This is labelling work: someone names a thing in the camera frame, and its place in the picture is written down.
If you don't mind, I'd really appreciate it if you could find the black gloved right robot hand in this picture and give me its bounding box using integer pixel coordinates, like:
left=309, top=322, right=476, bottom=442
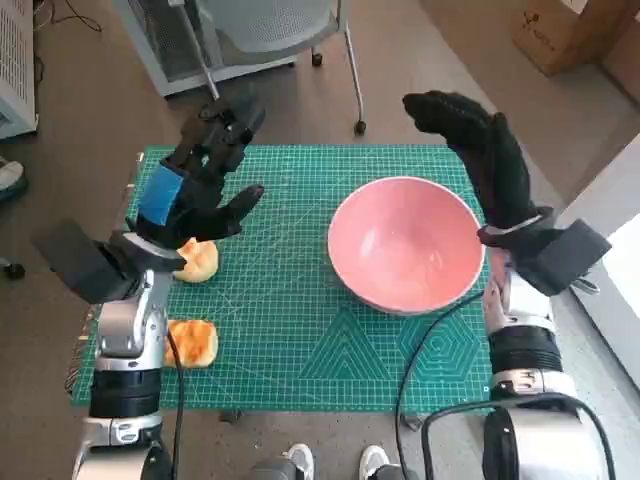
left=402, top=89, right=544, bottom=232

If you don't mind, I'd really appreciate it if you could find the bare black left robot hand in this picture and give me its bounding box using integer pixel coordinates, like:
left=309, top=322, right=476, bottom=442
left=130, top=95, right=266, bottom=251

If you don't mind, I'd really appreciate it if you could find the round pale bread bun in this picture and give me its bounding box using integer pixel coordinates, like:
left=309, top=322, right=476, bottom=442
left=172, top=237, right=220, bottom=284

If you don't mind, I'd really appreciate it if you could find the pink bowl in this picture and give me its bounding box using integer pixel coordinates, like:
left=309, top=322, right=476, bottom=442
left=327, top=175, right=486, bottom=317

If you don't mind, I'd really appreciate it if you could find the rectangular orange striped bread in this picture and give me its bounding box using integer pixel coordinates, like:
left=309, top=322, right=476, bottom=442
left=163, top=319, right=220, bottom=369

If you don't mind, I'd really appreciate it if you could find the green cutting mat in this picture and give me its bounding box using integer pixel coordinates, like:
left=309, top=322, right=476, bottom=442
left=67, top=144, right=494, bottom=414

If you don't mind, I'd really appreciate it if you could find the printed brown cardboard box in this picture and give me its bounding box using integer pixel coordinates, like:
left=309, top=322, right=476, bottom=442
left=510, top=0, right=640, bottom=78

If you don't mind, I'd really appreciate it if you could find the plain brown cardboard box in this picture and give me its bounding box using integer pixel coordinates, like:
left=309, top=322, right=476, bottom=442
left=599, top=19, right=640, bottom=96

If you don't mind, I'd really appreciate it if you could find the white desk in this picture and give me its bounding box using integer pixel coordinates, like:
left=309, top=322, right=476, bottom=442
left=552, top=132, right=640, bottom=416

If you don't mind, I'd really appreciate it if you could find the person's shoe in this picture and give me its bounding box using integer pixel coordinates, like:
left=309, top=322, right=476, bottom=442
left=0, top=156, right=29, bottom=202

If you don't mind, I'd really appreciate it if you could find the grey mesh office chair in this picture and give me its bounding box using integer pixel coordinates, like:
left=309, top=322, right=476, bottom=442
left=169, top=0, right=369, bottom=136

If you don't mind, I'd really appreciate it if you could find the white perforated cabinet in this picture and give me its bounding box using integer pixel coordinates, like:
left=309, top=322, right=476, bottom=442
left=0, top=0, right=39, bottom=144

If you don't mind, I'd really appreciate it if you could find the grey left robot leg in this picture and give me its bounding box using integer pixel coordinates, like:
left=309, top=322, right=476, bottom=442
left=248, top=459, right=296, bottom=480

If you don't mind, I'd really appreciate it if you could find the dark right robot leg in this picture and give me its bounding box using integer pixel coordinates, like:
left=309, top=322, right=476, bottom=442
left=372, top=463, right=424, bottom=480

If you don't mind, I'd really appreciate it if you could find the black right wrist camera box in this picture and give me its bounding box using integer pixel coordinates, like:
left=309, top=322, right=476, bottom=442
left=509, top=218, right=614, bottom=297

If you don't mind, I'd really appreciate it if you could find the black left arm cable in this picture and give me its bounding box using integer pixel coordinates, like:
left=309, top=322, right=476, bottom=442
left=164, top=329, right=185, bottom=480

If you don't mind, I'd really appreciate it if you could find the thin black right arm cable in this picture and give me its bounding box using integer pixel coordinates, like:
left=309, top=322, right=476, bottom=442
left=394, top=292, right=486, bottom=474

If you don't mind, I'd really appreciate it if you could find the thick black looped cable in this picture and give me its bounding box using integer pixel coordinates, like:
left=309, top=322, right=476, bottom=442
left=421, top=392, right=610, bottom=480

